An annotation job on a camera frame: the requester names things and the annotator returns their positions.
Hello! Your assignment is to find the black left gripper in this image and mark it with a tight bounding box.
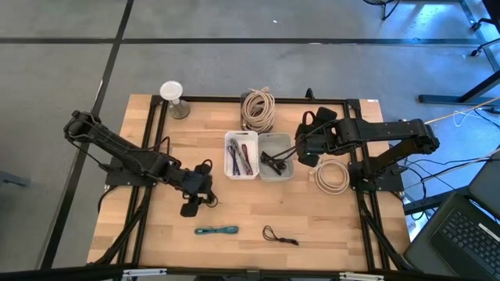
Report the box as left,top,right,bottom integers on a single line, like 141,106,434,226
175,162,214,219

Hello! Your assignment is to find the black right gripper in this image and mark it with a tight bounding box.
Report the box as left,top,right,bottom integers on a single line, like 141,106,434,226
295,107,347,168

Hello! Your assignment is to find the thin black looped cable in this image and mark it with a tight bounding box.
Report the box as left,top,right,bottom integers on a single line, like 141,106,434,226
205,189,220,209

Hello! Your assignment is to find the purple braided usb cable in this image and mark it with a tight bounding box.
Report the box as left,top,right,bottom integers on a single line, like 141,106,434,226
227,144,241,176

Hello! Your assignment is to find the teal braided cable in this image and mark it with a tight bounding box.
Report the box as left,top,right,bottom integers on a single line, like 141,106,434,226
194,225,240,236

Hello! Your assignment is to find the red braided usb cable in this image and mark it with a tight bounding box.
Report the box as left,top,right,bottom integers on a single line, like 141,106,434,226
241,143,254,176

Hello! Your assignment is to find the grey plastic bin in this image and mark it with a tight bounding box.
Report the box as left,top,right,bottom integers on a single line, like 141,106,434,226
257,132,296,183

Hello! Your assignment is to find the white plastic bin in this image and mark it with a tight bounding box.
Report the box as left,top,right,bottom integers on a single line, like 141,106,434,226
223,130,260,181

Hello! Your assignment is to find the black desk foot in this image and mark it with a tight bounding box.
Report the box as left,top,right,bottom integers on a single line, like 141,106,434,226
418,69,500,106

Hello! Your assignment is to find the black stand foot bar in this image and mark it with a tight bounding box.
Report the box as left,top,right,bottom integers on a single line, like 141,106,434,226
403,186,472,216

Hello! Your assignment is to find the black crossbar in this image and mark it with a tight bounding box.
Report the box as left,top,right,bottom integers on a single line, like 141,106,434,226
0,263,500,281

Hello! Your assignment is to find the black round stand base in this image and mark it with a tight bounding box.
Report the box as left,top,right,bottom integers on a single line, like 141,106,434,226
362,0,402,21

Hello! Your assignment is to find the dark grey laptop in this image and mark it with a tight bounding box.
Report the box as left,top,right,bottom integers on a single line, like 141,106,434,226
403,150,500,281

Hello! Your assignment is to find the blue grey floor object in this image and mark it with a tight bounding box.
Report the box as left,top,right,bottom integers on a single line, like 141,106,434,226
0,169,31,189

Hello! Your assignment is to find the black office chair base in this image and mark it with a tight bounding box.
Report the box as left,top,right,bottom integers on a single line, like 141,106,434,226
468,15,500,59

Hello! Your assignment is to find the black corner object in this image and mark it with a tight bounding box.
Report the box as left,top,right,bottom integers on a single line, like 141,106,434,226
482,0,500,23

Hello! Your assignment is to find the black aluminium table frame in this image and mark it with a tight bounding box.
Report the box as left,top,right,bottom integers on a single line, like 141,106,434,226
87,93,417,274

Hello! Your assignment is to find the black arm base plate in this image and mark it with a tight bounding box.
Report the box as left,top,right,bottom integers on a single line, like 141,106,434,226
104,155,161,187
348,158,405,193

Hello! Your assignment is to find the silver metal bracket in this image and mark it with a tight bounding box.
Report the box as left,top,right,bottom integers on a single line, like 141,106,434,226
121,267,168,279
338,271,386,281

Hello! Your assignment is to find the black cable with red ends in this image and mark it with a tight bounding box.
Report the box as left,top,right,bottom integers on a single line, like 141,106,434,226
262,225,300,247

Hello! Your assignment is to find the white floor cable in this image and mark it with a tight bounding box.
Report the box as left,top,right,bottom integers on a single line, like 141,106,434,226
452,108,484,128

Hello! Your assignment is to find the black floor cable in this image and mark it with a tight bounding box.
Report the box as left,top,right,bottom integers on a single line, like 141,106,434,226
447,146,500,173

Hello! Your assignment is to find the yellow extension cable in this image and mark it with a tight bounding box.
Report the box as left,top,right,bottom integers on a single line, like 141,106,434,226
425,95,500,125

